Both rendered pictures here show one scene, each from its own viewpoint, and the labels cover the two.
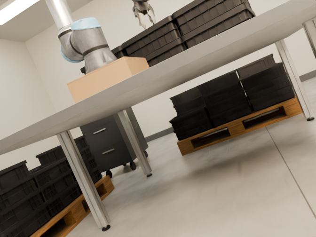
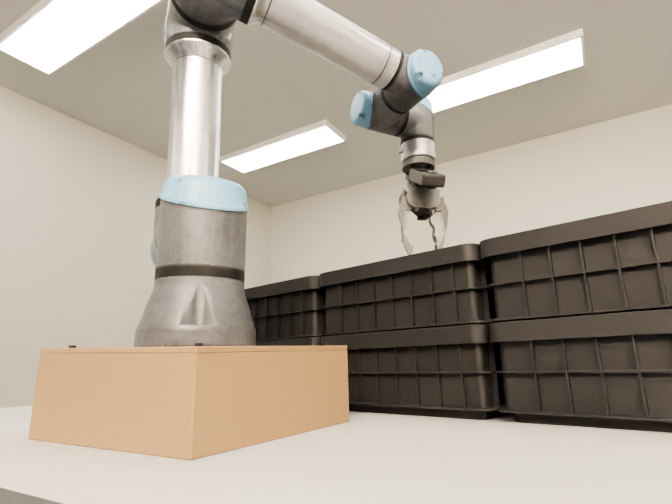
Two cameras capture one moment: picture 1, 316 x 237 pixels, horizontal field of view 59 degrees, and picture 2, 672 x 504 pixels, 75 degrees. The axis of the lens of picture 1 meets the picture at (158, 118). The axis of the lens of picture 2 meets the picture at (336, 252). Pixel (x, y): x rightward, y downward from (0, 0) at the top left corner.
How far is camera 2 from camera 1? 0.71 m
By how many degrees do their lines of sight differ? 22
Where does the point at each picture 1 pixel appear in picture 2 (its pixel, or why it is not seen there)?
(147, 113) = not seen: hidden behind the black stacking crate
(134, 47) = (346, 295)
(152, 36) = (402, 285)
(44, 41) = (298, 213)
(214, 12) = (645, 289)
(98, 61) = (168, 316)
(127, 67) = (191, 394)
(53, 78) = (286, 272)
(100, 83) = (101, 404)
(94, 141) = not seen: hidden behind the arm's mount
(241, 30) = not seen: outside the picture
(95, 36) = (200, 236)
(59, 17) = (176, 159)
